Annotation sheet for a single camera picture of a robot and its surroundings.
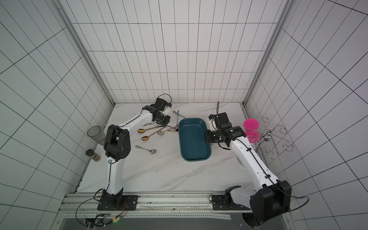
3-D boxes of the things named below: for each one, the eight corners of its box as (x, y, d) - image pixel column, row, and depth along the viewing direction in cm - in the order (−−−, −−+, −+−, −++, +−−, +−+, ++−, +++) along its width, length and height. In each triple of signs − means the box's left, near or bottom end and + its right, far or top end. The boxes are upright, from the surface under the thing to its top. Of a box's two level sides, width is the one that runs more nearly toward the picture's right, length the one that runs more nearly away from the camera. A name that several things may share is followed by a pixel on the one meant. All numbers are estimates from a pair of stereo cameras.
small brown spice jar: (93, 161, 90) (84, 155, 82) (95, 156, 93) (87, 149, 85) (99, 161, 90) (91, 155, 82) (102, 156, 93) (94, 149, 85)
